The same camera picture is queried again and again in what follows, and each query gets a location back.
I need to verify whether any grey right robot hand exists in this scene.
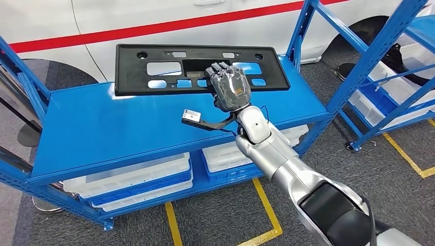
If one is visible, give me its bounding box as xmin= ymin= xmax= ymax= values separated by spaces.
xmin=205 ymin=61 xmax=252 ymax=113

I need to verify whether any black plastic plate frame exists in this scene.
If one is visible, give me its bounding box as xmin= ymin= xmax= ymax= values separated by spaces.
xmin=114 ymin=44 xmax=291 ymax=97

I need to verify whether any blue metal shelf rack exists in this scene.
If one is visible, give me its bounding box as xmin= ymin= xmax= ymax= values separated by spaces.
xmin=334 ymin=13 xmax=435 ymax=152
xmin=0 ymin=0 xmax=429 ymax=232

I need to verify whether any black car trim part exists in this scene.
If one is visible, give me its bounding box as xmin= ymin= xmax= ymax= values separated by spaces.
xmin=389 ymin=42 xmax=435 ymax=87

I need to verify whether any blue plastic tray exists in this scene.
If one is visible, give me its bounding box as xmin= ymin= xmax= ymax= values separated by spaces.
xmin=80 ymin=170 xmax=193 ymax=208
xmin=360 ymin=79 xmax=397 ymax=116
xmin=201 ymin=153 xmax=264 ymax=184

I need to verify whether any white car with red stripe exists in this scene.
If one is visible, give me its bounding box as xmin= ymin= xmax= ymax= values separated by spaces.
xmin=0 ymin=0 xmax=435 ymax=84

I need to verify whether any yellow floor tape line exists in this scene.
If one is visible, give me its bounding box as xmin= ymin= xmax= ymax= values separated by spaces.
xmin=383 ymin=118 xmax=435 ymax=179
xmin=165 ymin=178 xmax=283 ymax=246

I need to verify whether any dark round stand base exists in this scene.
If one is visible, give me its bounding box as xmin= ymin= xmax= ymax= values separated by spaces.
xmin=17 ymin=124 xmax=42 ymax=147

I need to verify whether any silver round stand base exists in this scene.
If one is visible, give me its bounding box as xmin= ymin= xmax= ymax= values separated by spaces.
xmin=32 ymin=183 xmax=77 ymax=214

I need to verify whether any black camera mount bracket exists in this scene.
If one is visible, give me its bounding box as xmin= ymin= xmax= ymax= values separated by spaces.
xmin=190 ymin=113 xmax=240 ymax=133

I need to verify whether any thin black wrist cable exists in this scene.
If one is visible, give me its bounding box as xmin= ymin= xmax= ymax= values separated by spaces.
xmin=259 ymin=104 xmax=271 ymax=126

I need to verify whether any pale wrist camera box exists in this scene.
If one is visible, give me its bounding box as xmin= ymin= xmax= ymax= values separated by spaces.
xmin=181 ymin=109 xmax=204 ymax=124

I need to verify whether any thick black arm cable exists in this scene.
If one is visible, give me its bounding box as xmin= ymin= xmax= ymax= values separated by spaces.
xmin=360 ymin=195 xmax=379 ymax=246

